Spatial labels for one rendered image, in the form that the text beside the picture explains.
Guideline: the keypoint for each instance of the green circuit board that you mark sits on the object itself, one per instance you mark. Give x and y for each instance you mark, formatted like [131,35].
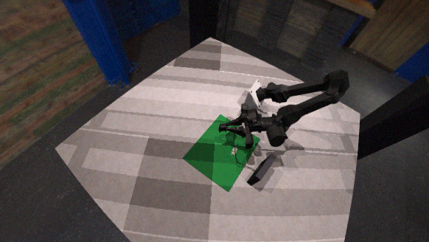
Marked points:
[213,154]

